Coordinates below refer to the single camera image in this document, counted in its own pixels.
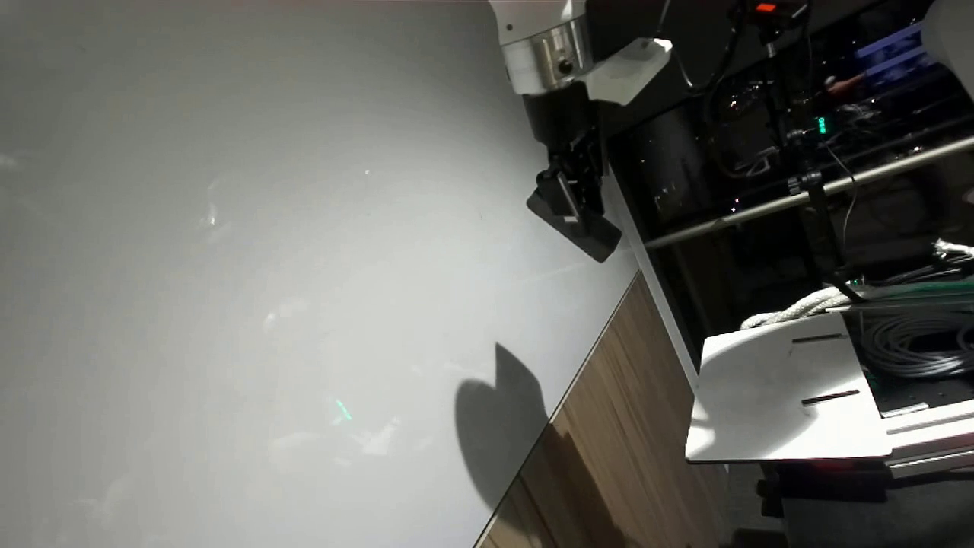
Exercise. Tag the black camera stand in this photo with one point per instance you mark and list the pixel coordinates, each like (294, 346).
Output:
(817, 230)

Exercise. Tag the long metal rod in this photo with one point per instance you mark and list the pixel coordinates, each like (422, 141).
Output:
(772, 201)

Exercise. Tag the blue box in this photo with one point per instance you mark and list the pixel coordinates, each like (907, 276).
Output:
(893, 57)

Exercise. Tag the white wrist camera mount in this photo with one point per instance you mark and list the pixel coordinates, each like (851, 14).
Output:
(627, 68)

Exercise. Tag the black felt duster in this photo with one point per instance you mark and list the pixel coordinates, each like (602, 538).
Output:
(588, 238)

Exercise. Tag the black equipment rack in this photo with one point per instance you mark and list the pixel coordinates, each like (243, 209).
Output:
(731, 112)

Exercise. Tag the aluminium rail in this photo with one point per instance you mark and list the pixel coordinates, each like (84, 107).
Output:
(932, 437)

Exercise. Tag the green flat strip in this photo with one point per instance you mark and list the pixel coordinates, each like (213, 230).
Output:
(939, 292)

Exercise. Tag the white flat tray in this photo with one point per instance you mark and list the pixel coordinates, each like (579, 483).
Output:
(787, 405)

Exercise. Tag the large white whiteboard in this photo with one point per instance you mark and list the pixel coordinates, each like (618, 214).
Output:
(252, 307)

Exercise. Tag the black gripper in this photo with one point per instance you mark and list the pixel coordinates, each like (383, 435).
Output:
(563, 125)

